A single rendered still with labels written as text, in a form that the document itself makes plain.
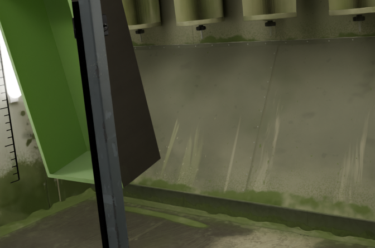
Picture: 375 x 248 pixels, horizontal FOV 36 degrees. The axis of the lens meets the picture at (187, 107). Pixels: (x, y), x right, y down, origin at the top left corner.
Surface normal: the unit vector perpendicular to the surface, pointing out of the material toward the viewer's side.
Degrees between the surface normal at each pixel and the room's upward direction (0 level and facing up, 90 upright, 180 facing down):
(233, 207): 91
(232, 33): 90
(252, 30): 90
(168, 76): 57
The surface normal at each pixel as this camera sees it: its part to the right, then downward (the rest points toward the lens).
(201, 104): -0.55, -0.37
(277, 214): -0.59, 0.15
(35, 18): 0.82, 0.03
